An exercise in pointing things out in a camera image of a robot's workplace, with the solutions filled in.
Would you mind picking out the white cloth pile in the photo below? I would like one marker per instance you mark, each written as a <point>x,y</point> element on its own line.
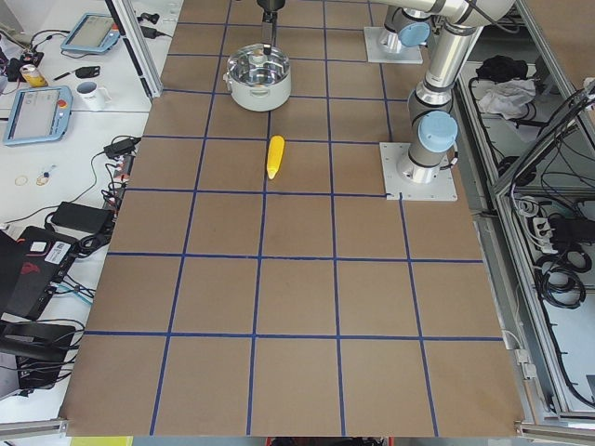
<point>508,99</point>

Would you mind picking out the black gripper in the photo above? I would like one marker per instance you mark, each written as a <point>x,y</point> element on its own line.
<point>271,4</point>

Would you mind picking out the far blue teach pendant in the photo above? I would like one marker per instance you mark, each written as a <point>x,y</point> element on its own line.
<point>94,33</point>

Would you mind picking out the white mug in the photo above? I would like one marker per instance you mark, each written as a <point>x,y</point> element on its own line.
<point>95,97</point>

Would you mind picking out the blue teach pendant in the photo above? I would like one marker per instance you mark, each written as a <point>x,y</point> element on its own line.
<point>39,114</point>
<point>94,33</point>

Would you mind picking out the black laptop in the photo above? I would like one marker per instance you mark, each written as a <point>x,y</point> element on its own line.
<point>44,258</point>

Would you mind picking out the small black power brick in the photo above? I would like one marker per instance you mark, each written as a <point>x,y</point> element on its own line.
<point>121,147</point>

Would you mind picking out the yellow drink can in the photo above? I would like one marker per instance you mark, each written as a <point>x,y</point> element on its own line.
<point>33,76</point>

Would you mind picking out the black cloth pile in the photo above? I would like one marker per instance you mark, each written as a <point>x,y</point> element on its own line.
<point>500,69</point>

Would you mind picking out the near blue teach pendant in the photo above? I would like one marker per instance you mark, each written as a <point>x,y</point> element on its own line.
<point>39,114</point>

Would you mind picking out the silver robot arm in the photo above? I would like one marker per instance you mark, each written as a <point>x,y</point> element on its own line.
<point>434,128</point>

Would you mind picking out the yellow corn cob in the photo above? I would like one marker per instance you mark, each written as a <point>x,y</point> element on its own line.
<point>275,156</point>

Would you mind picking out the pale green cooking pot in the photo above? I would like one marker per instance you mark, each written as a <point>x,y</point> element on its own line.
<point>260,98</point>

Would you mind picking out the black power adapter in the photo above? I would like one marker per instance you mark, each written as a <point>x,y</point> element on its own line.
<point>81,217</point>

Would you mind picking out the black pen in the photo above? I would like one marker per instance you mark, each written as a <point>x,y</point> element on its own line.
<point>63,75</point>

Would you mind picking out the black round object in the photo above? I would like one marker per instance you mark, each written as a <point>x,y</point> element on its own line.
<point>87,72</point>

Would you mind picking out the glass pot lid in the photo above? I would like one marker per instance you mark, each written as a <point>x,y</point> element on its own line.
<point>251,66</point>

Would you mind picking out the aluminium frame post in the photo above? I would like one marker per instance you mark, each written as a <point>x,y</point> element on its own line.
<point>127,23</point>

